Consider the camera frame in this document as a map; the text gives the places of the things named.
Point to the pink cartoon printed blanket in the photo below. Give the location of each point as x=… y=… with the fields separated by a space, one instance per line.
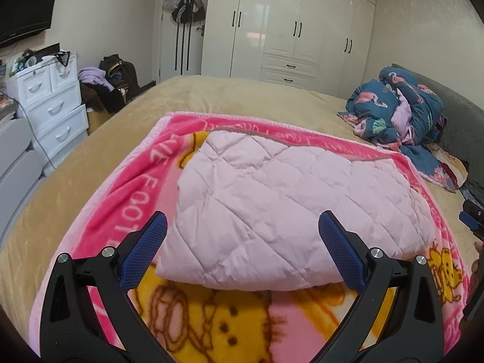
x=124 y=196

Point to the pile of dark clothes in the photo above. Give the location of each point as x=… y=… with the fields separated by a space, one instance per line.
x=121 y=83

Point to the hanging bags on door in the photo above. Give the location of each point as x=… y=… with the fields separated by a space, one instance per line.
x=187 y=7

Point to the white room door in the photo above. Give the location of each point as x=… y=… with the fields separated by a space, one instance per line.
x=177 y=45

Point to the grey padded headboard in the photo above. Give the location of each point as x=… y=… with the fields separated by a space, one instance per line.
x=459 y=121

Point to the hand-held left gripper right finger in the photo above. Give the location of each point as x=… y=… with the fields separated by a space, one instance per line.
x=340 y=244

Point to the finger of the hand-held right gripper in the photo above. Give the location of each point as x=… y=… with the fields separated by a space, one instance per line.
x=472 y=215

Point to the grey low cabinet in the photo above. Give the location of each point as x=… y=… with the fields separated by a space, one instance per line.
x=15 y=158

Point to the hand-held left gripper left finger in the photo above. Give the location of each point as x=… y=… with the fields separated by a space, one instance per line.
x=145 y=244

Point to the blue flamingo print quilt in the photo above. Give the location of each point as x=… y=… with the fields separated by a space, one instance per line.
x=397 y=106

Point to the white drawer chest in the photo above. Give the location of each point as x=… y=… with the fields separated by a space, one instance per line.
x=53 y=109

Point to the black flat television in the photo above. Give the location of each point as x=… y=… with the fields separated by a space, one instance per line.
x=24 y=5

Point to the lavender garment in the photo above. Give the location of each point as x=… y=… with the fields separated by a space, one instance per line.
x=92 y=75

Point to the bed with tan bedspread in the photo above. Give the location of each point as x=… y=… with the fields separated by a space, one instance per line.
x=94 y=151

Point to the pink quilted jacket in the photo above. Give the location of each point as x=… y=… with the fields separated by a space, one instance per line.
x=283 y=204

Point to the white glossy wardrobe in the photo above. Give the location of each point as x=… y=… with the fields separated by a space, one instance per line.
x=295 y=22

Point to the person's right hand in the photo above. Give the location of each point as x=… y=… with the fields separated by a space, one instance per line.
x=478 y=261

